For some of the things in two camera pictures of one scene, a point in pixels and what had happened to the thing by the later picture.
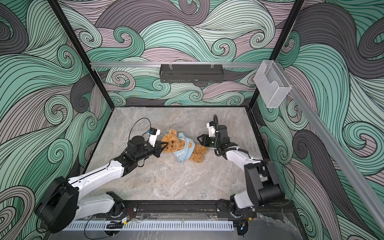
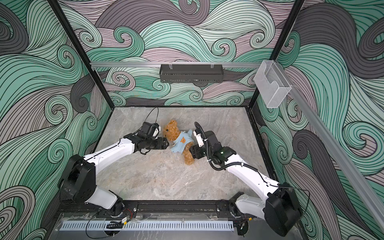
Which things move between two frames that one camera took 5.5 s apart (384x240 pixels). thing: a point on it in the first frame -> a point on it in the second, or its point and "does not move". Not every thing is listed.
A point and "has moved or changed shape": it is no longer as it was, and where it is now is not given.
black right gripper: [205, 138] -> [196, 152]
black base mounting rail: [202, 208] does not move
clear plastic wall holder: [272, 83] does not move
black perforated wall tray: [191, 73] does not move
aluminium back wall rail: [105, 65] does not move
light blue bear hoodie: [187, 152] -> [179, 144]
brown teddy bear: [199, 152] has moved or changed shape
